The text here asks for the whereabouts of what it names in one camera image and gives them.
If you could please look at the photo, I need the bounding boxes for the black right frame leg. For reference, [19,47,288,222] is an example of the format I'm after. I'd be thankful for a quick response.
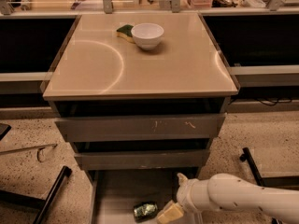
[239,147,299,224]

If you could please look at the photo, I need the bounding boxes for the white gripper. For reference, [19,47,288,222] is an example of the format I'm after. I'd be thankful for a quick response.
[157,173,198,224]

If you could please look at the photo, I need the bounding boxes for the green yellow sponge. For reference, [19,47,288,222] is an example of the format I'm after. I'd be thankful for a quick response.
[116,24,134,43]

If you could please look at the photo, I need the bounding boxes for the black left frame leg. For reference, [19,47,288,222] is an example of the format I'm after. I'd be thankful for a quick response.
[0,166,72,224]

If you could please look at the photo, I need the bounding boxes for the white bowl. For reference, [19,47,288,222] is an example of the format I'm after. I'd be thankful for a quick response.
[131,23,164,50]

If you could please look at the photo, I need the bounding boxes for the bottom grey drawer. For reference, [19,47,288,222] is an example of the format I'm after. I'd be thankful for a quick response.
[89,168,197,224]

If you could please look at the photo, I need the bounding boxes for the green can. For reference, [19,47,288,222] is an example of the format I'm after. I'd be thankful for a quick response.
[133,202,158,222]

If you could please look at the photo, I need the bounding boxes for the grey drawer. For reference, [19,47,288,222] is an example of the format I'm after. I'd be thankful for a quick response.
[89,168,197,224]
[74,149,209,170]
[55,114,225,143]

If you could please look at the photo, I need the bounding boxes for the middle grey drawer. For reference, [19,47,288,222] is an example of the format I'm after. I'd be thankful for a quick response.
[74,149,209,170]

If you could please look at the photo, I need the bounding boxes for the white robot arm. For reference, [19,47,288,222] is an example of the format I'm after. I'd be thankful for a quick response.
[157,173,299,224]

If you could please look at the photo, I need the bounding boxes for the top grey drawer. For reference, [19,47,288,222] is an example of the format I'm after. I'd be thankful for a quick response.
[55,114,225,143]

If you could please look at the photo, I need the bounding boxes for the black frame leg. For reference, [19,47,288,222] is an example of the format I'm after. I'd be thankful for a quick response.
[239,147,299,224]
[0,166,72,224]

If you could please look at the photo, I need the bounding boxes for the cable on floor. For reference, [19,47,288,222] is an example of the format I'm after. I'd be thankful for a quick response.
[0,143,58,163]

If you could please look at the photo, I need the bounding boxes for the grey drawer cabinet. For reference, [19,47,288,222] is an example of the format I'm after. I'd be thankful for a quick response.
[39,12,241,224]

